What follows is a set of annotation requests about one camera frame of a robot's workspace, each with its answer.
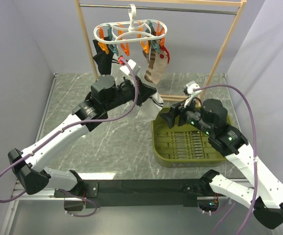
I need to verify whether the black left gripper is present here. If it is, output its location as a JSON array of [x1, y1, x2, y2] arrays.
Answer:
[[104, 75, 157, 112]]

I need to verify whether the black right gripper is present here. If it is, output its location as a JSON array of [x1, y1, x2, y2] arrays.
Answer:
[[158, 94, 213, 135]]

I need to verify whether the teal clothes clip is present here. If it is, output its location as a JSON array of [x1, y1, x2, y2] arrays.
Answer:
[[108, 44, 119, 56]]

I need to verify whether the white plastic clip hanger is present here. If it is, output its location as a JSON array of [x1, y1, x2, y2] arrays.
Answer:
[[93, 4, 168, 45]]

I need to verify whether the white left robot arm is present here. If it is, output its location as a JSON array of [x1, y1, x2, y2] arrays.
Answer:
[[8, 75, 163, 197]]

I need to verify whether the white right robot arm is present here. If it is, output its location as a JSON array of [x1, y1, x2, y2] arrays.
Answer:
[[160, 99, 283, 230]]

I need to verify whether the olive green plastic basket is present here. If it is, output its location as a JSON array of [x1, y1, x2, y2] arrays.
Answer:
[[151, 115, 227, 167]]

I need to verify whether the brown striped sock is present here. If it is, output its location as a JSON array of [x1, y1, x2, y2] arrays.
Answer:
[[142, 47, 156, 71]]

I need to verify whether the red and beige sock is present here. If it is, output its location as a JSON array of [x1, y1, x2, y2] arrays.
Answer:
[[144, 47, 170, 84]]

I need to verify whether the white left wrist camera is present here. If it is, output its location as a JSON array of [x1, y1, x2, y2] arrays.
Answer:
[[119, 59, 141, 77]]

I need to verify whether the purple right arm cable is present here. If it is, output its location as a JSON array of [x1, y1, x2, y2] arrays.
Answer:
[[192, 84, 258, 235]]

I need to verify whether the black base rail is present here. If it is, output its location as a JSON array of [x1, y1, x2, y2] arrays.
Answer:
[[54, 179, 214, 212]]

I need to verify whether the wooden drying rack frame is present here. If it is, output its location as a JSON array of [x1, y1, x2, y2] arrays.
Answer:
[[74, 0, 247, 85]]

